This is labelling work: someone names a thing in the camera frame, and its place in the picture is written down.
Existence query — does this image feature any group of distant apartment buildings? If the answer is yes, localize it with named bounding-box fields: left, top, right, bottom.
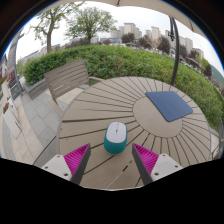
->
left=109, top=22, right=205, bottom=60

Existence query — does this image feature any blue rectangular mouse pad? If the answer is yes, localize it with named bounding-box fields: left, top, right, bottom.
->
left=144, top=90, right=194, bottom=123

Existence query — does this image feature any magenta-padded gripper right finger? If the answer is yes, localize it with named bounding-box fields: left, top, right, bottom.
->
left=131, top=143, right=184, bottom=186

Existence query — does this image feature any white flower planter box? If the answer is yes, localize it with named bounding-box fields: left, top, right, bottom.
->
left=2, top=102, right=22, bottom=140

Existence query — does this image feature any beige slatted outdoor chair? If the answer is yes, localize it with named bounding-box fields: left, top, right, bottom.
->
left=43, top=59, right=104, bottom=118

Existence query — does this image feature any round-crowned green tree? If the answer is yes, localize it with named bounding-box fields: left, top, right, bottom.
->
left=64, top=5, right=118, bottom=44

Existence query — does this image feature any white and teal computer mouse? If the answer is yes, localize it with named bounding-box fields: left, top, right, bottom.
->
left=103, top=121, right=128, bottom=155

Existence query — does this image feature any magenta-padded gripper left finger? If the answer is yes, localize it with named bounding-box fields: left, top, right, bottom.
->
left=40, top=143, right=92, bottom=186

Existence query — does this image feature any dark curved umbrella pole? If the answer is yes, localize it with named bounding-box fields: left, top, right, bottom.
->
left=168, top=16, right=181, bottom=87

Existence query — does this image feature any green hedge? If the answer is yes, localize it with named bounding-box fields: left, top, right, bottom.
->
left=22, top=44, right=224, bottom=132

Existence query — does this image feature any thin-trunked leafy tree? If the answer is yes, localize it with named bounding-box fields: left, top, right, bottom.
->
left=29, top=2, right=84, bottom=54

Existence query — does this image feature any beige umbrella canopy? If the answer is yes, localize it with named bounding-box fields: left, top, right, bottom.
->
left=59, top=0, right=208, bottom=38

